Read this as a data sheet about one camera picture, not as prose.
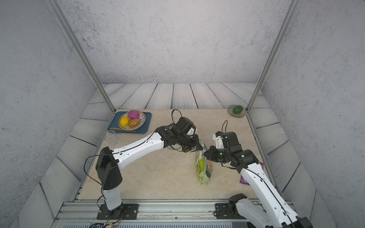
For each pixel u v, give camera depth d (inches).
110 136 40.4
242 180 32.6
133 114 43.6
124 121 42.2
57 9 27.6
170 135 22.5
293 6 27.6
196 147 27.0
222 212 28.6
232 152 21.8
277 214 15.2
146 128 42.4
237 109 46.2
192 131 24.6
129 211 28.7
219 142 27.1
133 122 42.3
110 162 20.1
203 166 29.4
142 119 44.7
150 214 28.6
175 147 24.9
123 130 41.3
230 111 46.7
